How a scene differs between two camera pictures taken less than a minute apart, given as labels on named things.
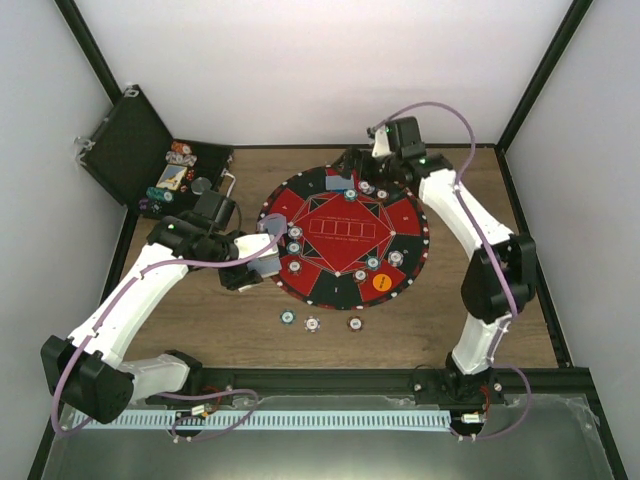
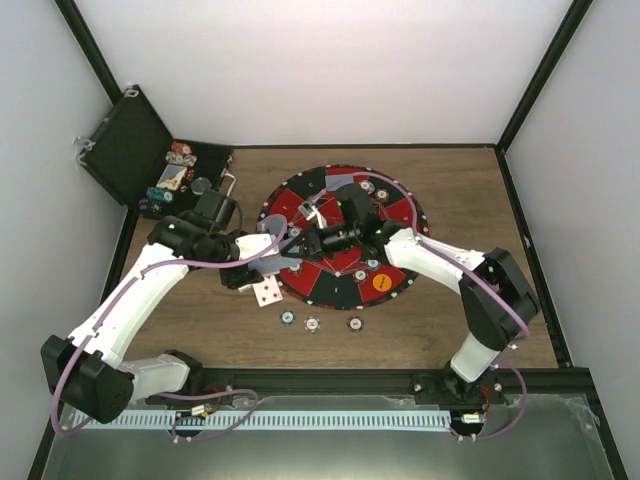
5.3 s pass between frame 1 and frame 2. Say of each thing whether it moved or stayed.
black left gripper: stayed
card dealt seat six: stayed
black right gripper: moved
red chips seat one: stayed
